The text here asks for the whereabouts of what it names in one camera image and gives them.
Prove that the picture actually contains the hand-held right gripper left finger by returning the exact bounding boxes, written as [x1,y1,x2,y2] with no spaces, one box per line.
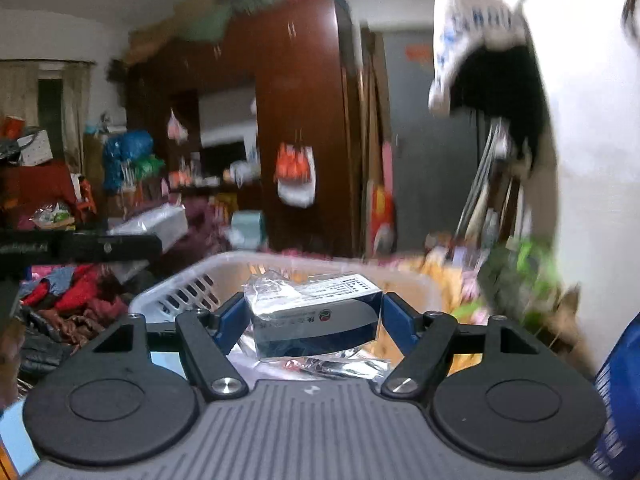
[75,292,250,402]

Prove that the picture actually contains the beige curtain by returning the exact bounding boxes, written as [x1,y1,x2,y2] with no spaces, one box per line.
[0,59,97,161]

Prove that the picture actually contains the blue plastic bag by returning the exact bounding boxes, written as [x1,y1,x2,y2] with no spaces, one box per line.
[102,130,154,192]

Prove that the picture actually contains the dark blue box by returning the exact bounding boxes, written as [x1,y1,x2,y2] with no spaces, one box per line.
[244,270,385,362]

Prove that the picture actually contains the pink and white plastic bag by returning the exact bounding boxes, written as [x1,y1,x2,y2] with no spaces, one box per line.
[167,108,190,142]

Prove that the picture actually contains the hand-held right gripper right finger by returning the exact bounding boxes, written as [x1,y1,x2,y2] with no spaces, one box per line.
[381,292,556,402]

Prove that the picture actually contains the white plastic lattice basket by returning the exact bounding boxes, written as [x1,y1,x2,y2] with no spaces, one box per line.
[128,251,447,361]

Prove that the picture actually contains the pile of clothes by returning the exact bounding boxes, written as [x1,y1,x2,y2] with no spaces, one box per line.
[10,260,136,386]

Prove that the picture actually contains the silver foil wrapper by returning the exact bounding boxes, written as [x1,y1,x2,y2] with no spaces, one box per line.
[227,342,398,383]

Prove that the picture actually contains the black hanging garment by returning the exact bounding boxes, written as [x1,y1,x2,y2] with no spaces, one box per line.
[452,42,551,181]

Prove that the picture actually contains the blue shopping bag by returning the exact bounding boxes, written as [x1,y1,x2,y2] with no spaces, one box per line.
[590,310,640,480]

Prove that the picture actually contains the green plastic bag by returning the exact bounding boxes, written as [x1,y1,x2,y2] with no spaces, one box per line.
[134,156,166,181]

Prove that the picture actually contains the bright green bag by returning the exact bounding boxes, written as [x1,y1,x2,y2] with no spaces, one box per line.
[477,239,563,323]

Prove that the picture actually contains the teal box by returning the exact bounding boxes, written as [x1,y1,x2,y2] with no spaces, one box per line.
[231,211,264,250]

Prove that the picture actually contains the grey metal door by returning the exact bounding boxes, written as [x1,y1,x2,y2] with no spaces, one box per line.
[380,32,481,256]

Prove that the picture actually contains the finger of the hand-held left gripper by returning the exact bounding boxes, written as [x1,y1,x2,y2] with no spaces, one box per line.
[49,232,164,265]

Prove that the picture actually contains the white box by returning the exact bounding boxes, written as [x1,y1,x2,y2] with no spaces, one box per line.
[109,204,189,253]

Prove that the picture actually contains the brown wooden wardrobe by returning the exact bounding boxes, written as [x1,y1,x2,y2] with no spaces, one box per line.
[122,0,362,258]

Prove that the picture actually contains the orange and white hanging bag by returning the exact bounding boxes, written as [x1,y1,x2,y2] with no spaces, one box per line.
[274,142,317,208]

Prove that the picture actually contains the white garment with blue letters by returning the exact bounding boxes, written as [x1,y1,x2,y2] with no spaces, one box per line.
[428,0,528,117]

